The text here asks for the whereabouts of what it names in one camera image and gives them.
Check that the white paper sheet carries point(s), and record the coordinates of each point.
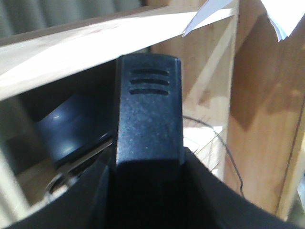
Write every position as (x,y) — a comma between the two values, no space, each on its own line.
(284,15)

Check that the black stapler with orange tab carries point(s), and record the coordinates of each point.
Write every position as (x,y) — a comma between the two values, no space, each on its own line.
(146,190)

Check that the silver laptop computer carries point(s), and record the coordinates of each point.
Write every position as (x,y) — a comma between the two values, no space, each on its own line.
(76,131)

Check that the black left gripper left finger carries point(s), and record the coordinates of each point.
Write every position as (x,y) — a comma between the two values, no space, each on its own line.
(83,206)

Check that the wooden upper shelf board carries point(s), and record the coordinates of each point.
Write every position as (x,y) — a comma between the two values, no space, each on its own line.
(36,58)

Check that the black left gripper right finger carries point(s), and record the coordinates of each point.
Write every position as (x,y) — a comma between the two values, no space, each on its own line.
(216,206)

